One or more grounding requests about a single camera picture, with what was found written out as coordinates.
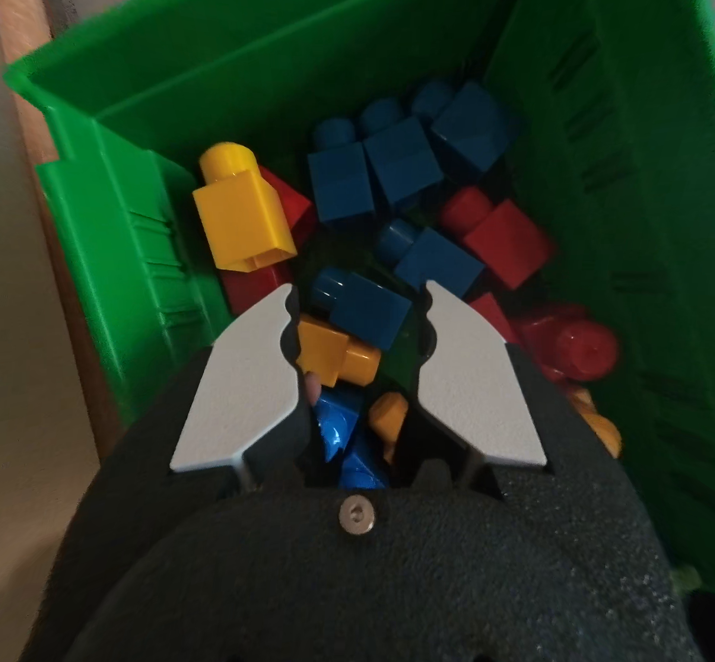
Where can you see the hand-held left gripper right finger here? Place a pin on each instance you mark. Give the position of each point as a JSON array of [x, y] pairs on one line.
[[480, 388]]

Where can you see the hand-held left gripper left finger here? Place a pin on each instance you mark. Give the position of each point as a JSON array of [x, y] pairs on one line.
[[240, 388]]

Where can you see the blue toy block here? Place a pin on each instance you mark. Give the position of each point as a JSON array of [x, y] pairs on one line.
[[371, 310]]

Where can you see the pile of toy blocks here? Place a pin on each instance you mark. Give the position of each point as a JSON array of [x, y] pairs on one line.
[[402, 159]]

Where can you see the green plastic bin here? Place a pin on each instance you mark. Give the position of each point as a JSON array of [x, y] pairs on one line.
[[279, 47]]

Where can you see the wooden edge strip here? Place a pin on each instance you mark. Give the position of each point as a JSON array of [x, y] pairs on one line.
[[25, 3]]

